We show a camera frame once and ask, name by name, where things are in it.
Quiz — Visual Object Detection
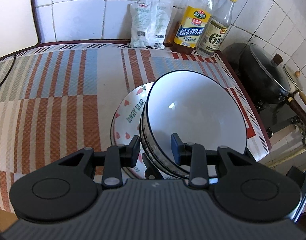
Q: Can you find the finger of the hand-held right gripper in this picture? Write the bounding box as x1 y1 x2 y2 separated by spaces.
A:
144 159 164 180

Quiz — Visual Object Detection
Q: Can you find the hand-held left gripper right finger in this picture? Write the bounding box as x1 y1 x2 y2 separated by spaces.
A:
170 133 256 188

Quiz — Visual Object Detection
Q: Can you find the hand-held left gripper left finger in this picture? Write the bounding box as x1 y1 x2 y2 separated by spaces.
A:
58 135 141 188

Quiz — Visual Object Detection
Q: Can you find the rabbit print plate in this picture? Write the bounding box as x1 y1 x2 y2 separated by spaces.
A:
110 82 218 180

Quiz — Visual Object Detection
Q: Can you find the black gas stove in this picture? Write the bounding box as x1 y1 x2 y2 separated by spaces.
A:
253 97 306 155

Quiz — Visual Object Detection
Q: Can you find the striped table mat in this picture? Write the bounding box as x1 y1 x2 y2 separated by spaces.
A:
0 42 272 213

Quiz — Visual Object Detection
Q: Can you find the black wok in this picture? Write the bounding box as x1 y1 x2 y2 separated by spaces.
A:
222 42 306 128

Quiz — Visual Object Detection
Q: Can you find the small cream pot with lid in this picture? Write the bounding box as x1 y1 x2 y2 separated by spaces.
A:
283 64 306 111

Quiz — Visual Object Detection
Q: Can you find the clear vinegar bottle yellow cap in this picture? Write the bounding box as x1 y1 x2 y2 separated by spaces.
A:
196 0 239 57

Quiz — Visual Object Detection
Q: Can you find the yellow label cooking wine bottle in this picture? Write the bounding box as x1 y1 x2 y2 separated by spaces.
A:
172 0 217 55

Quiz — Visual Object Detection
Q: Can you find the glass wok lid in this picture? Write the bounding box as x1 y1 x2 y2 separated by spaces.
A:
249 43 292 94

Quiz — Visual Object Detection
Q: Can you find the white seasoning bag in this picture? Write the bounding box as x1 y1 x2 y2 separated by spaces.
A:
130 0 174 50

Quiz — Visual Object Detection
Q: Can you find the white cutting board dark rim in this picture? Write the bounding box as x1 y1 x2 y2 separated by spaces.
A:
0 0 41 62

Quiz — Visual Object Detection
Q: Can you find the black power cord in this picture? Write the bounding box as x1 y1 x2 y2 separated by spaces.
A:
0 52 17 94

